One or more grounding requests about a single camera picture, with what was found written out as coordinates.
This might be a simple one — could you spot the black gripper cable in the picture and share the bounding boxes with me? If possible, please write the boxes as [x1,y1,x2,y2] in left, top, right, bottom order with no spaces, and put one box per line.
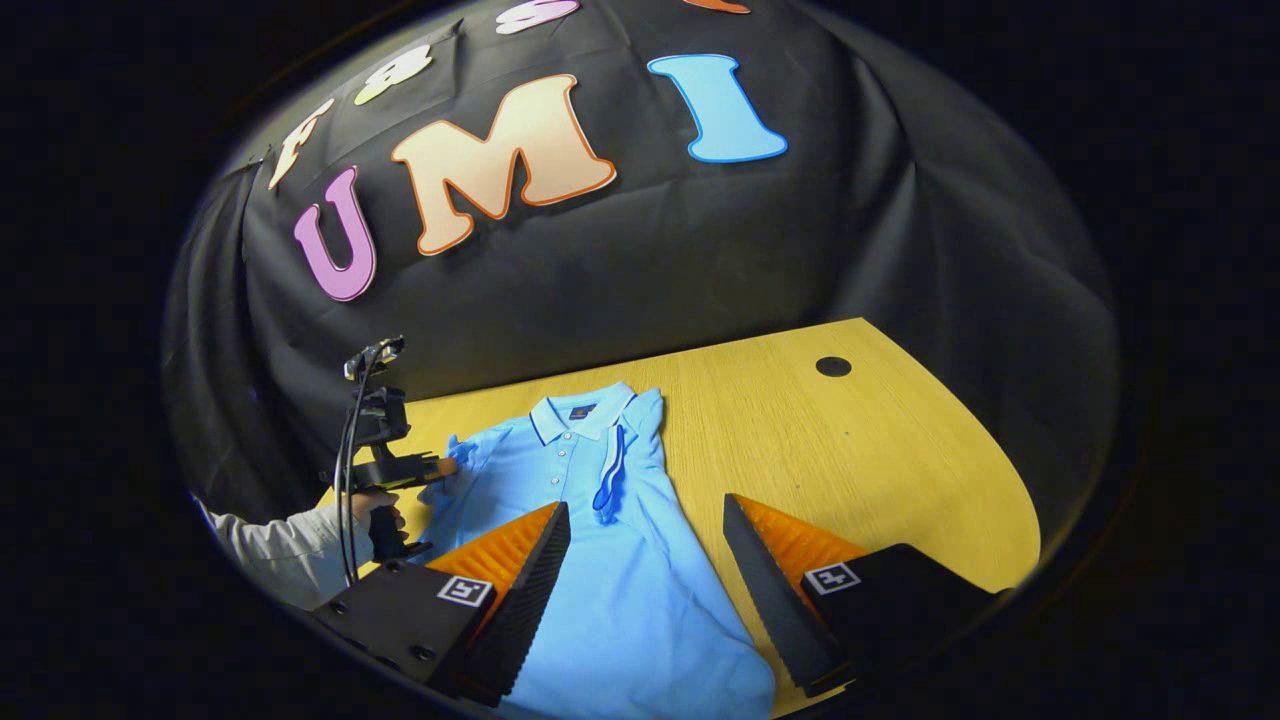
[337,343,403,587]

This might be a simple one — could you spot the black backdrop cloth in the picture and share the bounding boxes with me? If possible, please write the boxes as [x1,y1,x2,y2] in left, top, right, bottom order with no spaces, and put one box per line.
[160,0,1121,531]

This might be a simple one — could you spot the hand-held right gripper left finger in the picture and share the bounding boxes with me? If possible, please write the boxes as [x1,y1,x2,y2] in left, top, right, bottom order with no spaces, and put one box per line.
[308,499,572,709]

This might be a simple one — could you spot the light blue T-shirt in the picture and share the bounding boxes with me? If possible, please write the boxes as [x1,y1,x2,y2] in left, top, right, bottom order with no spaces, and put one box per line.
[410,380,777,720]

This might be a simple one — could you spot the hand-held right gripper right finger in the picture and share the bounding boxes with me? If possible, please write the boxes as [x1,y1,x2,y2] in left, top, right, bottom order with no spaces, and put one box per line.
[721,491,1006,699]

